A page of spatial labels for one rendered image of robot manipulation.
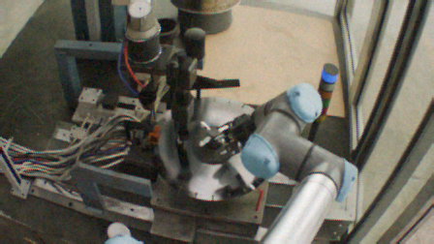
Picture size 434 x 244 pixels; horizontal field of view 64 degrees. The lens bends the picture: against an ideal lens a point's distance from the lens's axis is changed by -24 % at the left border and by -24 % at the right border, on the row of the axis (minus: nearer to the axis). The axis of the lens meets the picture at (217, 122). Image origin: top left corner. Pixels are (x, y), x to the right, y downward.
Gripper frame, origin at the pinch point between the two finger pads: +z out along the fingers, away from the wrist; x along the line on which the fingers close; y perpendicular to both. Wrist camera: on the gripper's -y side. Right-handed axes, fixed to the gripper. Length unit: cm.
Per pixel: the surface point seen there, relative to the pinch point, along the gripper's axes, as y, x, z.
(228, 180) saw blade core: 4.3, 8.5, 0.4
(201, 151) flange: 5.6, -0.8, 4.8
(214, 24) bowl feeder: -40, -47, 39
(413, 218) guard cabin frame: -1, 30, -49
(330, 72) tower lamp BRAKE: -22.1, -5.6, -22.3
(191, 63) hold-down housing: 12.8, -16.7, -18.7
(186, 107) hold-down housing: 11.8, -10.1, -8.1
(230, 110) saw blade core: -8.7, -8.3, 7.0
